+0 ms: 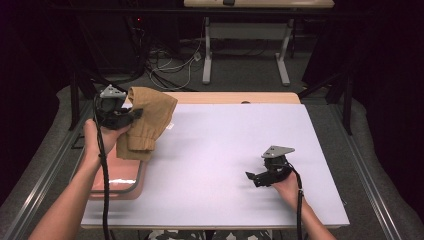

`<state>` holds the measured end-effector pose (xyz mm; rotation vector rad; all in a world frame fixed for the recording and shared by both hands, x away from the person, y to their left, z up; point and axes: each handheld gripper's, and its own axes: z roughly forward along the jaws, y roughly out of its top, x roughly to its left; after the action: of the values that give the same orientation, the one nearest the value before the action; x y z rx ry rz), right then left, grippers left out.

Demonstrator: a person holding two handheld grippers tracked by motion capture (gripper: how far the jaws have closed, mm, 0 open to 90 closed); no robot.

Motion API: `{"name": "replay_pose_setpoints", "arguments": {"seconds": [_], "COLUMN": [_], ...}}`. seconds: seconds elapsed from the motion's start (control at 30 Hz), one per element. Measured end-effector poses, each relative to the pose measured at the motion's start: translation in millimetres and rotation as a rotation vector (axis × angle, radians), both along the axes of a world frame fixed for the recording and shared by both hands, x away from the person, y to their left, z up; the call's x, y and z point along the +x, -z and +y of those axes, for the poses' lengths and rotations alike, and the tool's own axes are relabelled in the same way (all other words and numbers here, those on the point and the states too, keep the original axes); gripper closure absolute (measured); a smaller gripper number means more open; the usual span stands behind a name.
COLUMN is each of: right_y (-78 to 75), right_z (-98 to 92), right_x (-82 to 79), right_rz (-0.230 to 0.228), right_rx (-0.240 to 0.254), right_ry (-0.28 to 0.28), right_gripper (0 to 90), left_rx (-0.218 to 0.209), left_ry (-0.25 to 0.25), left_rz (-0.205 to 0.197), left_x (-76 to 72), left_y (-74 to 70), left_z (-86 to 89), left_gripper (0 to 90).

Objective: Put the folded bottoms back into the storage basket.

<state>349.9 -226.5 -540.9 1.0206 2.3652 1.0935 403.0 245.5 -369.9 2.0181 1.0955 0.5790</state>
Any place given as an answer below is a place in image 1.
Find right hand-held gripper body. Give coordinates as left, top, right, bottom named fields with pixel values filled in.
left=254, top=145, right=296, bottom=187

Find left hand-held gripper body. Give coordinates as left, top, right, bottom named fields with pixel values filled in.
left=94, top=84, right=134, bottom=131

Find tan pants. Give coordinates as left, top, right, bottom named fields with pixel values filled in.
left=115, top=86, right=179, bottom=162

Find pink basin with grey rim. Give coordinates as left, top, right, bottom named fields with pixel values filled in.
left=88, top=144, right=148, bottom=201

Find person's right hand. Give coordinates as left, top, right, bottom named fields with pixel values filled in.
left=271, top=171, right=301, bottom=209

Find person's left hand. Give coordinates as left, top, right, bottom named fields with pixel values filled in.
left=83, top=118, right=131, bottom=160

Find black metal stand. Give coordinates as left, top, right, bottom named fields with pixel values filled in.
left=68, top=66, right=129, bottom=132
left=297, top=71, right=354, bottom=136

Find black equipment with red light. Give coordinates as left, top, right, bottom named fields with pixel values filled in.
left=78, top=14, right=148, bottom=76

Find person's patterned clothing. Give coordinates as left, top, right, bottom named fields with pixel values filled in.
left=146, top=229, right=278, bottom=240

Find desk with white legs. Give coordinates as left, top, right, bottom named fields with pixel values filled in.
left=183, top=0, right=335, bottom=87

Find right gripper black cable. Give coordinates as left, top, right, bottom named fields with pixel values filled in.
left=285, top=163, right=305, bottom=240

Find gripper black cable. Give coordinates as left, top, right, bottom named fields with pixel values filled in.
left=93, top=96, right=113, bottom=240
left=285, top=163, right=305, bottom=240

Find tangle of floor cables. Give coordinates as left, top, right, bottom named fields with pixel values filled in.
left=129, top=19, right=204, bottom=93

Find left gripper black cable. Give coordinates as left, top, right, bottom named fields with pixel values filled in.
left=93, top=96, right=113, bottom=240

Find metal floor rail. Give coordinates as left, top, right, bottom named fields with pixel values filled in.
left=1, top=99, right=96, bottom=240
left=328, top=103, right=401, bottom=240

